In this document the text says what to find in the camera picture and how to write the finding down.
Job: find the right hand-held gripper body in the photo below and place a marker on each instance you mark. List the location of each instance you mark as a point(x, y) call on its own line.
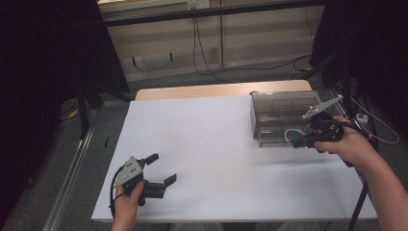
point(324, 128)

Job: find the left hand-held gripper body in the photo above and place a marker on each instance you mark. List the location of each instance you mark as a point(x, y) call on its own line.
point(130, 170)

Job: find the smoky transparent drawer box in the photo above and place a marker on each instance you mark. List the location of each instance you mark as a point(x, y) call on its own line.
point(275, 106)

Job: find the person's right hand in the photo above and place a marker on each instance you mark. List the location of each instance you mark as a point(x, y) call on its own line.
point(352, 144)

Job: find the person's left hand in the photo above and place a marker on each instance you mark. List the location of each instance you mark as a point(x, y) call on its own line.
point(125, 210)

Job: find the small black floor object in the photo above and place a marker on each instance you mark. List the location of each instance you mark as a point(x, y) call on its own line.
point(106, 141)

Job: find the white power strip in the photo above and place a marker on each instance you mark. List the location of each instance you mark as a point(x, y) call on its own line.
point(362, 118)

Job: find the white table cover sheet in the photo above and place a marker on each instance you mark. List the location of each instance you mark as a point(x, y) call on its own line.
point(192, 144)

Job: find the black metal stand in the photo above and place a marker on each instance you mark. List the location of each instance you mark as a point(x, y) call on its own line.
point(84, 109)
point(344, 80)

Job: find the small black cabinet hook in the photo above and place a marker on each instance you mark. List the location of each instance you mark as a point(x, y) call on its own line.
point(171, 56)
point(134, 61)

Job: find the black curtain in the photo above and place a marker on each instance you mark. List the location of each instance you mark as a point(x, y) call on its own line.
point(378, 38)

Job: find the aluminium floor rail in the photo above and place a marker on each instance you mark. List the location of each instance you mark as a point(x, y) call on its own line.
point(70, 170)
point(333, 96)

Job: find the white wall socket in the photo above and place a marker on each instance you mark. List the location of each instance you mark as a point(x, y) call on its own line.
point(198, 4)

